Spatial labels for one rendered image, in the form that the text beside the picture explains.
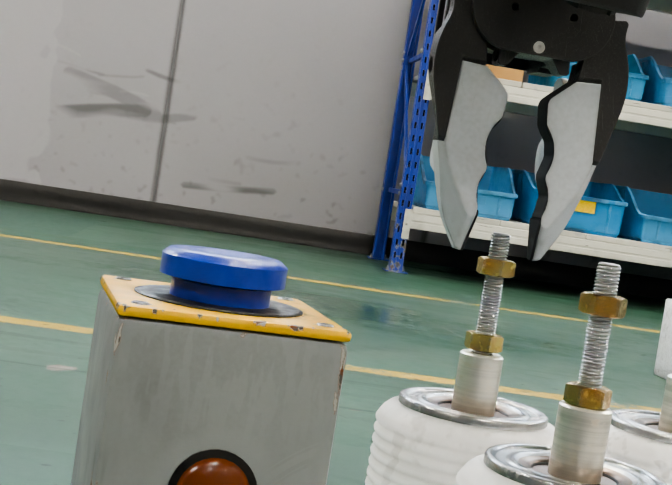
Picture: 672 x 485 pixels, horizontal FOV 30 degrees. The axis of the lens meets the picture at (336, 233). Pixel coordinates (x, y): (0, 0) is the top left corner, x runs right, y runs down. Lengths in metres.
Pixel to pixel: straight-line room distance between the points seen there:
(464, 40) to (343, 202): 4.91
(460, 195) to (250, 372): 0.27
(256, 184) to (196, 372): 5.13
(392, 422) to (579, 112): 0.18
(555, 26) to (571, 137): 0.05
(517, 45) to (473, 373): 0.16
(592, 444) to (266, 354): 0.19
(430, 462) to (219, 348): 0.25
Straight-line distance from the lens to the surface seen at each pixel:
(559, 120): 0.63
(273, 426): 0.38
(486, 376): 0.63
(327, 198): 5.51
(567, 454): 0.53
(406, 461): 0.61
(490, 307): 0.63
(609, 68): 0.64
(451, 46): 0.61
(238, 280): 0.38
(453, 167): 0.61
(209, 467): 0.37
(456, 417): 0.61
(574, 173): 0.63
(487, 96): 0.62
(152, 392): 0.37
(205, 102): 5.49
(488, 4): 0.62
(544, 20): 0.62
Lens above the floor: 0.36
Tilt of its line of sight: 3 degrees down
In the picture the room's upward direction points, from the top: 9 degrees clockwise
